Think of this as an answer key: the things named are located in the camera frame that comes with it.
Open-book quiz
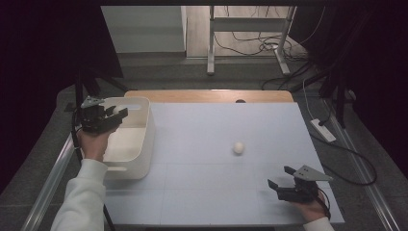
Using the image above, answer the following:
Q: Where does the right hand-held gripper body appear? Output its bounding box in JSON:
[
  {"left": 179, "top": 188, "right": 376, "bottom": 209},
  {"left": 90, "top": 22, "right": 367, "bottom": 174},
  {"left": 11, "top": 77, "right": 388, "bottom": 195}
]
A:
[{"left": 276, "top": 164, "right": 334, "bottom": 204}]

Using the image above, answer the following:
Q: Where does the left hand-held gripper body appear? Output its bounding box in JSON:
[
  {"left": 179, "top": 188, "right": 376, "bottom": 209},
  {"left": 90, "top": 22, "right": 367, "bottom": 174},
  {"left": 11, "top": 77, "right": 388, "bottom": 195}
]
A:
[{"left": 78, "top": 95, "right": 116, "bottom": 134}]

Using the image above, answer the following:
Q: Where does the white plastic bin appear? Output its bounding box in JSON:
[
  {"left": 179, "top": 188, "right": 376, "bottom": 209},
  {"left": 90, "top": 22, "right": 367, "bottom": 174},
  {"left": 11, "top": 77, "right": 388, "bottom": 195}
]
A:
[{"left": 92, "top": 96, "right": 157, "bottom": 181}]

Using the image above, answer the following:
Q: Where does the person's right hand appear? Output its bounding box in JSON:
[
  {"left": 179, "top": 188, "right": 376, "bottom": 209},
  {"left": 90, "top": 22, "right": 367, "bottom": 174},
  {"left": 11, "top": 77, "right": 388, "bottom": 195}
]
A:
[{"left": 292, "top": 189, "right": 329, "bottom": 223}]

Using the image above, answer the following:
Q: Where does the person's left hand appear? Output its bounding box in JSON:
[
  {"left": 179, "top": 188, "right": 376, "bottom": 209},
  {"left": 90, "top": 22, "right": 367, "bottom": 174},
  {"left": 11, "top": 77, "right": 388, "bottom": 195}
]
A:
[{"left": 76, "top": 126, "right": 113, "bottom": 164}]

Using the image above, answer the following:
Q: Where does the black tripod stand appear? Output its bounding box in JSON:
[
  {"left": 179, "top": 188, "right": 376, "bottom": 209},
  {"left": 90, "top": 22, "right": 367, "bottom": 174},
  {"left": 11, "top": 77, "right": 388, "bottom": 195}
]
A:
[{"left": 65, "top": 65, "right": 136, "bottom": 128}]

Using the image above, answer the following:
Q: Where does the white power strip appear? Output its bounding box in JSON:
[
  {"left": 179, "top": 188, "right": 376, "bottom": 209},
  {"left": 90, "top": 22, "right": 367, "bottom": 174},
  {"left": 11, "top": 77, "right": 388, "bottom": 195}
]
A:
[{"left": 309, "top": 118, "right": 338, "bottom": 143}]

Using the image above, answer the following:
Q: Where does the white table cover sheet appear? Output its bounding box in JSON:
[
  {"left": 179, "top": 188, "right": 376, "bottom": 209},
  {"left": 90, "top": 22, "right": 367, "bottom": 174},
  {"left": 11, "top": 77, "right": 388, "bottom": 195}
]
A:
[{"left": 102, "top": 101, "right": 346, "bottom": 226}]

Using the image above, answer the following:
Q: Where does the wooden table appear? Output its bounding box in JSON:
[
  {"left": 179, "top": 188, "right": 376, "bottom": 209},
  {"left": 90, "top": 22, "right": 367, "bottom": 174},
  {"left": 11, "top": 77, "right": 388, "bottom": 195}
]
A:
[{"left": 124, "top": 90, "right": 294, "bottom": 104}]

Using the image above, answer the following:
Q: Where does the white cabinet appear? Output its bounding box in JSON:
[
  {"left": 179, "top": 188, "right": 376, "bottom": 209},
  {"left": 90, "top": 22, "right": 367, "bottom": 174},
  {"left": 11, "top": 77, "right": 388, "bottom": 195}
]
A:
[{"left": 100, "top": 5, "right": 188, "bottom": 54}]

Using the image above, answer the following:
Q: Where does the black stand with dark cloth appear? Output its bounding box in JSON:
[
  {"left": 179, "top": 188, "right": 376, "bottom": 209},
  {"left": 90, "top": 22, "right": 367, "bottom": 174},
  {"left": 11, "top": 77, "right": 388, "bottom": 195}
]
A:
[{"left": 316, "top": 61, "right": 357, "bottom": 129}]

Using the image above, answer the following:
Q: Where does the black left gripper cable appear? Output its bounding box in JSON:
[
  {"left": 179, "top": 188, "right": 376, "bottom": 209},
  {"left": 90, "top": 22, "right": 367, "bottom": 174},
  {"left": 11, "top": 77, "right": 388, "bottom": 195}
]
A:
[{"left": 70, "top": 107, "right": 85, "bottom": 163}]

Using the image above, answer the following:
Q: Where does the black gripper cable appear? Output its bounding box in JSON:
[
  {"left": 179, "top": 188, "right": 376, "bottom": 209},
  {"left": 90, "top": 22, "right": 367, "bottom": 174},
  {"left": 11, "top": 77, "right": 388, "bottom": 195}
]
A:
[
  {"left": 70, "top": 107, "right": 85, "bottom": 163},
  {"left": 317, "top": 188, "right": 332, "bottom": 220}
]

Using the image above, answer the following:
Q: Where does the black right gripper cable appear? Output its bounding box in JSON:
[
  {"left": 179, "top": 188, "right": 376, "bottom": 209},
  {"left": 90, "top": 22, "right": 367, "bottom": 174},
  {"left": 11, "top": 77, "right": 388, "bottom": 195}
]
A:
[{"left": 317, "top": 188, "right": 332, "bottom": 220}]

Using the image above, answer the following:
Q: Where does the aluminium rail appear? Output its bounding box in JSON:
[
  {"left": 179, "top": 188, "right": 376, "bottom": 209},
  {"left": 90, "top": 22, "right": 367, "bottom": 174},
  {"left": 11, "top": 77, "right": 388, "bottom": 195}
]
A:
[
  {"left": 321, "top": 97, "right": 402, "bottom": 231},
  {"left": 20, "top": 131, "right": 80, "bottom": 231}
]

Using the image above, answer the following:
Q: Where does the black power cable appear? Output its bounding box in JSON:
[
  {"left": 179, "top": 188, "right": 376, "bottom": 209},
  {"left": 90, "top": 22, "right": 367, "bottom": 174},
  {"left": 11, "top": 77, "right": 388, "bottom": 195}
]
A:
[{"left": 310, "top": 129, "right": 378, "bottom": 187}]

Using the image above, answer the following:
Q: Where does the white cable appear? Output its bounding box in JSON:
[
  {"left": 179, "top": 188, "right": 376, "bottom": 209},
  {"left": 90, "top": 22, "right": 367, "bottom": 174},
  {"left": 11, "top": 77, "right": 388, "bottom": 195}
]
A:
[{"left": 301, "top": 78, "right": 318, "bottom": 121}]

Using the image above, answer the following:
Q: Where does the tangle of floor cables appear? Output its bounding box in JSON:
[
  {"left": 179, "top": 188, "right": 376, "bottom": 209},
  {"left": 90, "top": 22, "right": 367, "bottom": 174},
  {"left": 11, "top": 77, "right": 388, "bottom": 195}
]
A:
[{"left": 213, "top": 6, "right": 311, "bottom": 63}]

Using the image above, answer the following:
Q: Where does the white metal stand frame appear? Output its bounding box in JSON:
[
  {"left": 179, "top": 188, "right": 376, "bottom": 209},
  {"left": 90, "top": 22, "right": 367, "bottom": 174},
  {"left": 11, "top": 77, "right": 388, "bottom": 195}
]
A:
[{"left": 206, "top": 5, "right": 297, "bottom": 77}]

